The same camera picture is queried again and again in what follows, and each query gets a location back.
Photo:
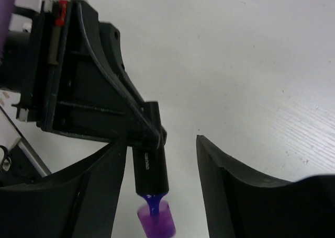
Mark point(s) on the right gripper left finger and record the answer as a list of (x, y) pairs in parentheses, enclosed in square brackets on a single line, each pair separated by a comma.
[(77, 201)]

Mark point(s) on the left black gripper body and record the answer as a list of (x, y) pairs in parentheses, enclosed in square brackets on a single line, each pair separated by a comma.
[(26, 57)]

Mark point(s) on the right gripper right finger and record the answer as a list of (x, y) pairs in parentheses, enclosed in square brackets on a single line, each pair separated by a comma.
[(243, 202)]

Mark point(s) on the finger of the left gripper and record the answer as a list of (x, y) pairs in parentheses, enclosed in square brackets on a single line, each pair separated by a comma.
[(84, 99), (110, 40)]

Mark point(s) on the purple tip black highlighter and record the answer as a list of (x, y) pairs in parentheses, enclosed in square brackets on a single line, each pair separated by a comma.
[(151, 177)]

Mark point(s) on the purple highlighter cap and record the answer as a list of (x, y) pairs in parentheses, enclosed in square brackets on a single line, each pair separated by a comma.
[(159, 225)]

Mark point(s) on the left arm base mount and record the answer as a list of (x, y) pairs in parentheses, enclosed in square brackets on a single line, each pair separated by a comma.
[(20, 163)]

